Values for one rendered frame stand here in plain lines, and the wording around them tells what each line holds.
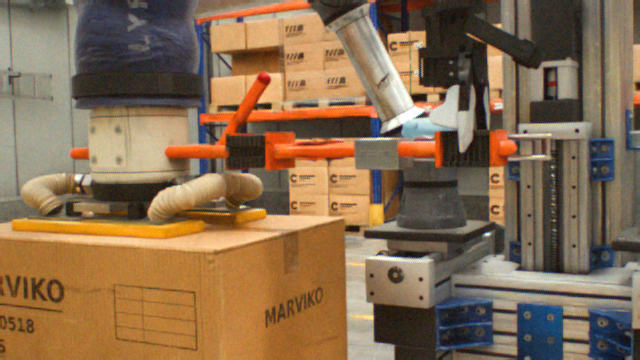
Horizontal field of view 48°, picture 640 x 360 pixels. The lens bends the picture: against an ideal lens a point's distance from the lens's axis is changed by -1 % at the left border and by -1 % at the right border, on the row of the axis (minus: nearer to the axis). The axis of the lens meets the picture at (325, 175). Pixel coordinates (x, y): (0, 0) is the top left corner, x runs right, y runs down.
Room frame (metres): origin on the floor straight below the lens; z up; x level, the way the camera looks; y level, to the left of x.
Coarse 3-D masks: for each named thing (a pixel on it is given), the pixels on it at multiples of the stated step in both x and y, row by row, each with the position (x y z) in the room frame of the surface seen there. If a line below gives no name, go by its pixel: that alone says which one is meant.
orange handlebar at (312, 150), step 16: (288, 144) 1.11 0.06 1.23; (304, 144) 1.10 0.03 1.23; (320, 144) 1.09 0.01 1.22; (336, 144) 1.07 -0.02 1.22; (352, 144) 1.06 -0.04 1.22; (400, 144) 1.03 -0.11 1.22; (416, 144) 1.01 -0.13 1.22; (432, 144) 1.00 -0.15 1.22; (512, 144) 0.97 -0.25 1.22; (304, 160) 1.09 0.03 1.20; (320, 160) 1.08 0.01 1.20
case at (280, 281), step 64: (0, 256) 1.16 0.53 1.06; (64, 256) 1.09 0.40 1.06; (128, 256) 1.04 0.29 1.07; (192, 256) 0.98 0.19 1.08; (256, 256) 1.04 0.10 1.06; (320, 256) 1.23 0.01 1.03; (0, 320) 1.16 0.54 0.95; (64, 320) 1.10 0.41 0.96; (128, 320) 1.04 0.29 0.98; (192, 320) 0.98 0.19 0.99; (256, 320) 1.04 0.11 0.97; (320, 320) 1.22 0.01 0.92
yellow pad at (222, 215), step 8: (192, 208) 1.31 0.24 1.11; (200, 208) 1.30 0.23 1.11; (208, 208) 1.30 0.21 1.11; (216, 208) 1.30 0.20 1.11; (224, 208) 1.30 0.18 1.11; (232, 208) 1.29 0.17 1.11; (240, 208) 1.30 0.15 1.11; (248, 208) 1.32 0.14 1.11; (256, 208) 1.33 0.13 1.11; (176, 216) 1.30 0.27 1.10; (184, 216) 1.29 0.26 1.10; (192, 216) 1.28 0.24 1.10; (200, 216) 1.28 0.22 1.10; (208, 216) 1.27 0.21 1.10; (216, 216) 1.26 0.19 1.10; (224, 216) 1.25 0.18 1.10; (232, 216) 1.25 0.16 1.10; (240, 216) 1.25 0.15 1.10; (248, 216) 1.27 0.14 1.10; (256, 216) 1.30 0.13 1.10; (264, 216) 1.32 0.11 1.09
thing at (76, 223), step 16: (128, 208) 1.15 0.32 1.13; (144, 208) 1.16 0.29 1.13; (16, 224) 1.22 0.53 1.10; (32, 224) 1.20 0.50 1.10; (48, 224) 1.18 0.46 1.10; (64, 224) 1.17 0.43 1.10; (80, 224) 1.15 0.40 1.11; (96, 224) 1.14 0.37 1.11; (112, 224) 1.13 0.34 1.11; (128, 224) 1.12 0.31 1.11; (144, 224) 1.11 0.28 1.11; (160, 224) 1.10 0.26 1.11; (176, 224) 1.11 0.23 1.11; (192, 224) 1.13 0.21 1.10
